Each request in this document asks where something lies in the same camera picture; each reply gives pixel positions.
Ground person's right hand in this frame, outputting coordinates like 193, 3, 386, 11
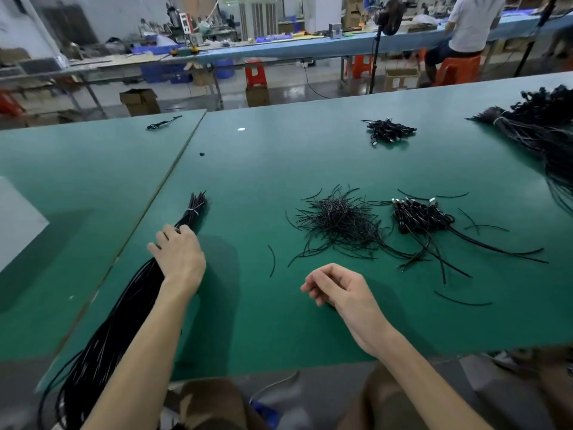
300, 263, 397, 357

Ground person's left hand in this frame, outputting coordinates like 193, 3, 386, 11
147, 225, 207, 299

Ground pile of black wire ties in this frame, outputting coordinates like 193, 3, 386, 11
286, 184, 422, 268

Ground long black cable bundle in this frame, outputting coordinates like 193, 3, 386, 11
38, 191, 209, 430

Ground small cable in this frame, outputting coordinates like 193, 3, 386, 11
146, 115, 184, 133

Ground small pile of knotted cables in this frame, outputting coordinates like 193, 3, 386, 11
362, 119, 418, 147

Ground large heap of black cables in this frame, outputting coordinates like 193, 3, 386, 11
470, 84, 573, 217

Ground person's left forearm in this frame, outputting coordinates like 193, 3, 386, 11
81, 280, 202, 430

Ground person's right forearm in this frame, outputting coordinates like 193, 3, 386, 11
365, 328, 495, 430

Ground person's brown shorts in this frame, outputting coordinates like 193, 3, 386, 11
179, 379, 270, 430

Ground person's right leg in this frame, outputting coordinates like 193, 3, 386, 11
535, 349, 573, 430

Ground blue plastic item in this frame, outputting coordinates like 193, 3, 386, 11
251, 401, 281, 430

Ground open cardboard box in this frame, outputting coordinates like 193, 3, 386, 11
119, 88, 161, 117

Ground large white box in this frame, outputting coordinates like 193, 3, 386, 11
0, 176, 50, 272

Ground small cardboard box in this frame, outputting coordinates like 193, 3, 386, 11
246, 85, 272, 108

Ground red plastic stool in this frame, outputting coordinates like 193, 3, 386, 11
244, 60, 269, 90

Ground orange plastic stool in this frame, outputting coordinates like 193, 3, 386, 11
435, 56, 483, 87
0, 89, 23, 117
351, 54, 372, 79

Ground long blue workbench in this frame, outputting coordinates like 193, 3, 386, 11
170, 15, 573, 63

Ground black fan on stand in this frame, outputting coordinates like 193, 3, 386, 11
369, 0, 406, 93

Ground black tripod stand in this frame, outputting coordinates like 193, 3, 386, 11
515, 0, 567, 79

